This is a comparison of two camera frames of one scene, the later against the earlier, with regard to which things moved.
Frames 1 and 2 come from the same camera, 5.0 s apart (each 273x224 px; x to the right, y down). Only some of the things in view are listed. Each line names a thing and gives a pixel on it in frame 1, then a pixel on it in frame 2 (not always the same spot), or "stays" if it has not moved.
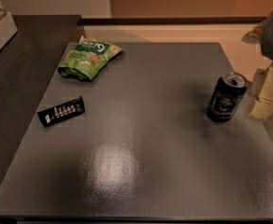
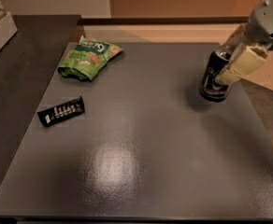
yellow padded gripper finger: x=269 y=91 -> x=245 y=63
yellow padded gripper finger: x=253 y=35 -> x=240 y=35
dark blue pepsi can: x=226 y=93 -> x=218 y=61
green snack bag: x=83 y=61 stays
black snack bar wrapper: x=61 y=112 stays
